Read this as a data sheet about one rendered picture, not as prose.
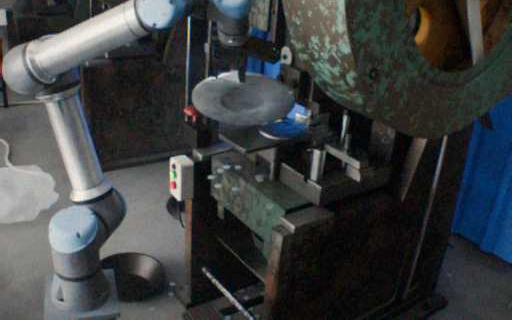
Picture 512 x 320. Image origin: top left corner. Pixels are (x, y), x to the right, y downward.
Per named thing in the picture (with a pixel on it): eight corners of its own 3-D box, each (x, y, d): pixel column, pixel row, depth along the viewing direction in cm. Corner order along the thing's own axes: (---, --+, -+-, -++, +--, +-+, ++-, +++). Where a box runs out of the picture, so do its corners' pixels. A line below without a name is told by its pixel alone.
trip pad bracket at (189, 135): (195, 181, 172) (196, 128, 165) (182, 170, 179) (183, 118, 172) (210, 178, 176) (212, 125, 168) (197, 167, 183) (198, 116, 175)
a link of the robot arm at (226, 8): (217, -29, 99) (257, -20, 99) (219, 4, 110) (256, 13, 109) (204, 0, 97) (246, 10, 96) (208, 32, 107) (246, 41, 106)
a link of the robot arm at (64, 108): (74, 250, 127) (2, 47, 108) (99, 222, 140) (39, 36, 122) (113, 249, 124) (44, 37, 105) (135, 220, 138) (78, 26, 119)
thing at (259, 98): (171, 90, 136) (171, 87, 137) (225, 132, 159) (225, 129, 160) (266, 64, 124) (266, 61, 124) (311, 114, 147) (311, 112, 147)
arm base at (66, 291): (51, 316, 115) (46, 285, 111) (52, 278, 128) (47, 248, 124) (112, 309, 120) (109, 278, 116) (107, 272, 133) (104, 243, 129)
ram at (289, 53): (299, 104, 140) (310, -3, 128) (267, 88, 151) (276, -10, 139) (343, 97, 150) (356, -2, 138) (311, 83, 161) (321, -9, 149)
